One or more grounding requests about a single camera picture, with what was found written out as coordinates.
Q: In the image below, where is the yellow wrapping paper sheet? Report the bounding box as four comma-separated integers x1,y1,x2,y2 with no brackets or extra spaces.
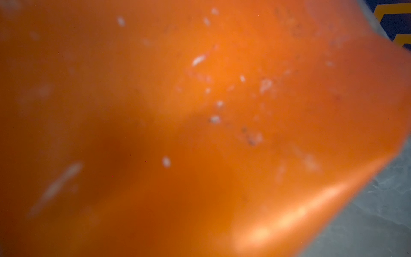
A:
1,1,411,257

